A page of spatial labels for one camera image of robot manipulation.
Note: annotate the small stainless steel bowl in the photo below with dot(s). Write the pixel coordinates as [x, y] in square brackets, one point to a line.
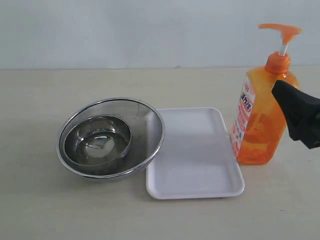
[98, 141]

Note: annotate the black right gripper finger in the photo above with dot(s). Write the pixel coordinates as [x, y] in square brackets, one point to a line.
[301, 112]

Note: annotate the white foam tray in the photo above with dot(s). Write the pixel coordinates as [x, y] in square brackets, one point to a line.
[196, 159]

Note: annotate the orange pump soap bottle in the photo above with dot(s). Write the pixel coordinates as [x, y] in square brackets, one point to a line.
[259, 122]

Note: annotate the steel mesh colander bowl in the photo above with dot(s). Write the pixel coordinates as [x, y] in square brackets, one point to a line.
[147, 129]

